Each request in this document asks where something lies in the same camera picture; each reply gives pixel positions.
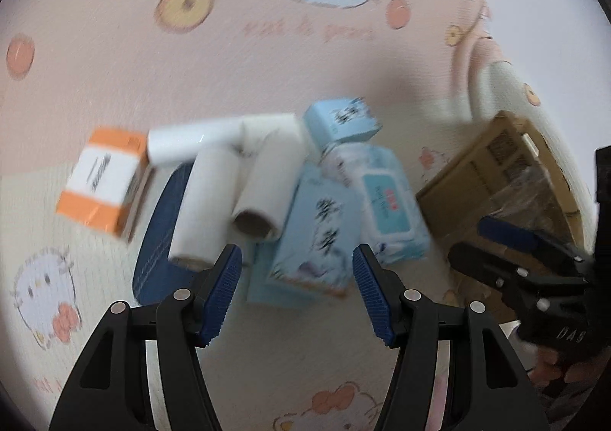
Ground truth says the blue wet wipes pack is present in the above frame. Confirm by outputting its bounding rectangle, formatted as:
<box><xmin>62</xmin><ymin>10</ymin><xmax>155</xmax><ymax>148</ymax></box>
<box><xmin>320</xmin><ymin>142</ymin><xmax>430</xmax><ymax>267</ymax></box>

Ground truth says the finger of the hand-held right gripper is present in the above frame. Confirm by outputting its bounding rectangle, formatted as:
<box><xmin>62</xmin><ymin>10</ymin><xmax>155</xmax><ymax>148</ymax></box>
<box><xmin>449</xmin><ymin>242</ymin><xmax>532</xmax><ymax>299</ymax></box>
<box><xmin>477</xmin><ymin>215</ymin><xmax>595</xmax><ymax>266</ymax></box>

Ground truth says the brown cardboard box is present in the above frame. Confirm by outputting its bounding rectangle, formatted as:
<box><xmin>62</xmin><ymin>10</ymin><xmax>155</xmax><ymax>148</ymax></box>
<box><xmin>415</xmin><ymin>110</ymin><xmax>597</xmax><ymax>269</ymax></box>

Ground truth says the person's right hand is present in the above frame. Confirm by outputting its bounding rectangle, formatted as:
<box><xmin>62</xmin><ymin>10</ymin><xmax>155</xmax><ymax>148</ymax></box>
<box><xmin>527</xmin><ymin>345</ymin><xmax>602</xmax><ymax>397</ymax></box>

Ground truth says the pink cat printed blanket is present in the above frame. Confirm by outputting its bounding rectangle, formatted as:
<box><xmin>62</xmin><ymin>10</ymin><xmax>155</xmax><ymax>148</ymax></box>
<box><xmin>0</xmin><ymin>0</ymin><xmax>611</xmax><ymax>431</ymax></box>

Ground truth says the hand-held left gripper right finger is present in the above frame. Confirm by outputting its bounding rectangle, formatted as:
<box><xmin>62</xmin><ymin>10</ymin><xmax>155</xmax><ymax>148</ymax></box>
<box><xmin>353</xmin><ymin>245</ymin><xmax>547</xmax><ymax>431</ymax></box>

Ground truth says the small blue tissue box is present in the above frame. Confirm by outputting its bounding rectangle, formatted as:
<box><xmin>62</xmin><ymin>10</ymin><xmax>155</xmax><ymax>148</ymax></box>
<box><xmin>303</xmin><ymin>98</ymin><xmax>383</xmax><ymax>159</ymax></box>

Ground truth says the dark blue fabric pad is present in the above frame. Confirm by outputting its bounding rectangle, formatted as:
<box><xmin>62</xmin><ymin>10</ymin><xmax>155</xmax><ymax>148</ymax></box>
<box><xmin>133</xmin><ymin>162</ymin><xmax>249</xmax><ymax>308</ymax></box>

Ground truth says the white paper roll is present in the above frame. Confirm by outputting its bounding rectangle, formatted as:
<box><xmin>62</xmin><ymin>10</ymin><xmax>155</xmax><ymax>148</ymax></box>
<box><xmin>147</xmin><ymin>113</ymin><xmax>309</xmax><ymax>168</ymax></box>
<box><xmin>232</xmin><ymin>130</ymin><xmax>302</xmax><ymax>241</ymax></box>
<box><xmin>168</xmin><ymin>144</ymin><xmax>244</xmax><ymax>267</ymax></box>

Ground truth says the orange and white box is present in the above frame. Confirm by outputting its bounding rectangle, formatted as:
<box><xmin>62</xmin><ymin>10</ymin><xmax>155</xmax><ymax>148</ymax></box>
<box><xmin>56</xmin><ymin>126</ymin><xmax>154</xmax><ymax>238</ymax></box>

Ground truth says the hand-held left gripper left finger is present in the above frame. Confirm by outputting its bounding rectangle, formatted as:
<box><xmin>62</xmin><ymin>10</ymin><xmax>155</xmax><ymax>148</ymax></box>
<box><xmin>48</xmin><ymin>244</ymin><xmax>243</xmax><ymax>431</ymax></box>

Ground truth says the large blue tissue box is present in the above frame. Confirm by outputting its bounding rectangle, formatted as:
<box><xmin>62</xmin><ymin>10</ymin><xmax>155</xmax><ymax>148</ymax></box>
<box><xmin>247</xmin><ymin>161</ymin><xmax>364</xmax><ymax>305</ymax></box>

